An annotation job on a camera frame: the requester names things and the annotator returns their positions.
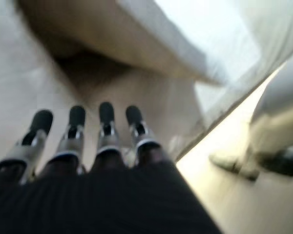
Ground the white duvet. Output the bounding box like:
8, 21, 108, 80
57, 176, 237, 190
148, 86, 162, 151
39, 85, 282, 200
0, 0, 293, 137

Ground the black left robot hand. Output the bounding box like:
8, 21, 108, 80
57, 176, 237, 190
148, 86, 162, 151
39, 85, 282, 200
0, 101, 223, 234

